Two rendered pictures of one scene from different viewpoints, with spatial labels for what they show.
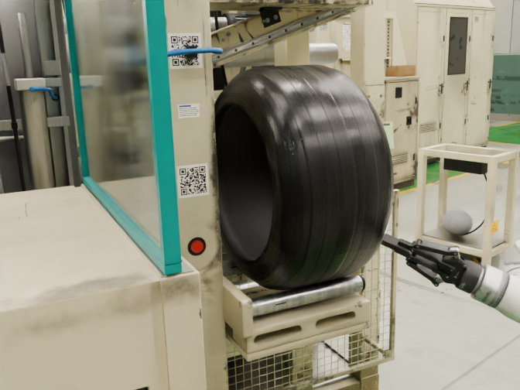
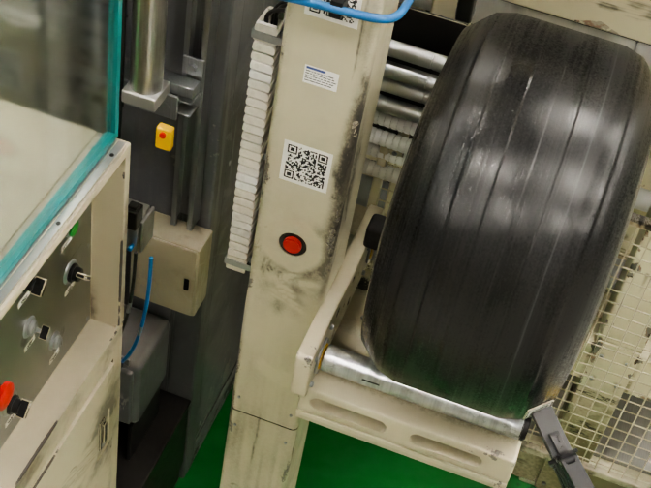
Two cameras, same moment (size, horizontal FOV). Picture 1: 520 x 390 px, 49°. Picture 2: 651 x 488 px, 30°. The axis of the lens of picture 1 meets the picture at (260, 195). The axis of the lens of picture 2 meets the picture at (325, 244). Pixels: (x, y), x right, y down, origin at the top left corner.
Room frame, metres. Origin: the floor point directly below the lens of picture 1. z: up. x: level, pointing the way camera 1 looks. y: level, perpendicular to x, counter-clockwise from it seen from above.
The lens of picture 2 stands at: (0.20, -0.70, 2.36)
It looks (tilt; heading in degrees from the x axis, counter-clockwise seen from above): 43 degrees down; 36
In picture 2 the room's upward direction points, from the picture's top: 11 degrees clockwise
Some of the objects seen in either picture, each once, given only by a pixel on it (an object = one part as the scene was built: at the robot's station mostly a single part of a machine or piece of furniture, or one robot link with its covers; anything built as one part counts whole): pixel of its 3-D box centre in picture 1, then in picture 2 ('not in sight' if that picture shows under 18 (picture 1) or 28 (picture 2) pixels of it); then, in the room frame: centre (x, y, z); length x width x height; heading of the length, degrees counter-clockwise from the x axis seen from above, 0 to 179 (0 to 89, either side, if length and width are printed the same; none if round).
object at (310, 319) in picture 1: (302, 319); (411, 415); (1.34, -0.10, 0.84); 0.36 x 0.09 x 0.06; 115
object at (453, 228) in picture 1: (464, 203); not in sight; (4.07, -1.52, 0.40); 0.60 x 0.35 x 0.80; 40
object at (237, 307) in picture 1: (217, 290); (340, 295); (1.39, 0.12, 0.90); 0.40 x 0.03 x 0.10; 25
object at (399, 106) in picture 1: (374, 134); not in sight; (6.32, -1.31, 0.62); 0.91 x 0.58 x 1.25; 130
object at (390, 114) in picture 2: not in sight; (395, 97); (1.71, 0.32, 1.05); 0.20 x 0.15 x 0.30; 115
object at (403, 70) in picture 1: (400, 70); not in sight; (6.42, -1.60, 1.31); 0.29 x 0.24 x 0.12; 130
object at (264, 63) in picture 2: not in sight; (258, 150); (1.27, 0.25, 1.19); 0.05 x 0.04 x 0.48; 25
